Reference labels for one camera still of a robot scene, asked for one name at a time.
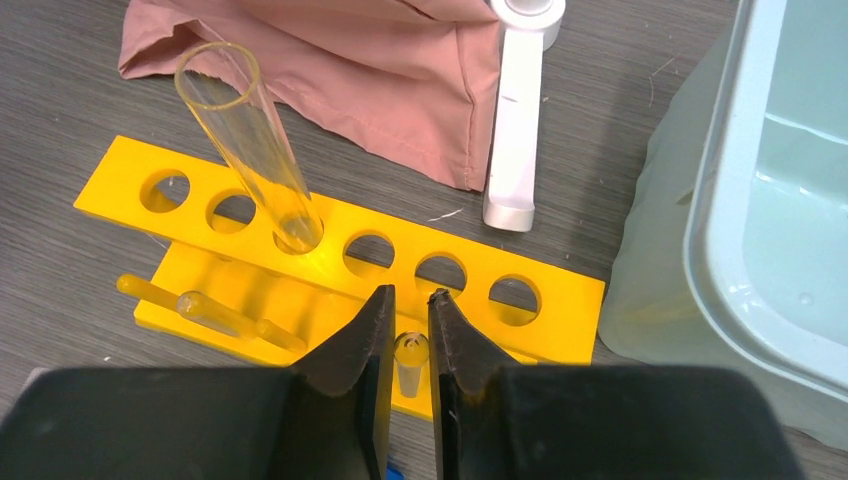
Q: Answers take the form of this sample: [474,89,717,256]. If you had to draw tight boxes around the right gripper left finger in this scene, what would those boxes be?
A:
[1,285,395,479]

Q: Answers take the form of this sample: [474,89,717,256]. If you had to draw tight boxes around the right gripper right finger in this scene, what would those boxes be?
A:
[428,289,804,479]

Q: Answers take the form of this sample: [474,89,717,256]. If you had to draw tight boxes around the small clear tube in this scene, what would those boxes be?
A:
[394,331,429,398]

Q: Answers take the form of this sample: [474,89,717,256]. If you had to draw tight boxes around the large clear test tube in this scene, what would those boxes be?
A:
[174,42,324,254]

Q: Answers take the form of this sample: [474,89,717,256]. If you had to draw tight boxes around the blue capped tube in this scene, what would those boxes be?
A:
[386,464,405,480]

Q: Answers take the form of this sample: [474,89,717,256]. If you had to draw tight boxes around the yellow test tube rack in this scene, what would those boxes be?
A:
[72,135,607,421]

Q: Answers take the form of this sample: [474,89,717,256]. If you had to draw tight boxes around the teal plastic bin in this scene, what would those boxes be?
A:
[598,1,847,450]

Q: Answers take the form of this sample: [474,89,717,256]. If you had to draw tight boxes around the pink cloth garment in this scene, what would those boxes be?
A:
[118,1,500,191]

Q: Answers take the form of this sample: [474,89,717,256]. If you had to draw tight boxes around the metal clothes rack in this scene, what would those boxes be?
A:
[483,0,567,232]

